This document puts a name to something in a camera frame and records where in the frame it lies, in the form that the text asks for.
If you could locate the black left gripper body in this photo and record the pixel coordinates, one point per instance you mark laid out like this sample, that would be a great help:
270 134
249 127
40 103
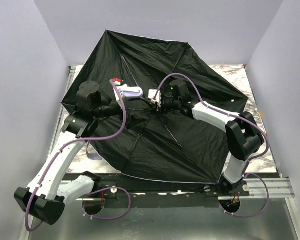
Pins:
129 110

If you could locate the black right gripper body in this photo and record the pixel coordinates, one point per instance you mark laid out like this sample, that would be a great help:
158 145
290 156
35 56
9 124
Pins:
161 104

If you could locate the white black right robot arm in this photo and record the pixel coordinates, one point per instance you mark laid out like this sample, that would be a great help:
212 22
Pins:
244 138

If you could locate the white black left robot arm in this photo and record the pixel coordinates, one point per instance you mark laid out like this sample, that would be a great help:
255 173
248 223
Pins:
45 198

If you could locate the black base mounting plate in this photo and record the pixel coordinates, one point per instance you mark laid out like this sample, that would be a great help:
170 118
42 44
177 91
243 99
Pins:
137 186

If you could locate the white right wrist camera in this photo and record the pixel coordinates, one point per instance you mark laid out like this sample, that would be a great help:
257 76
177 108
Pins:
155 97

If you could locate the aluminium frame rail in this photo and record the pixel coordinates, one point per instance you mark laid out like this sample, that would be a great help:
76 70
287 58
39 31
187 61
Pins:
278 188

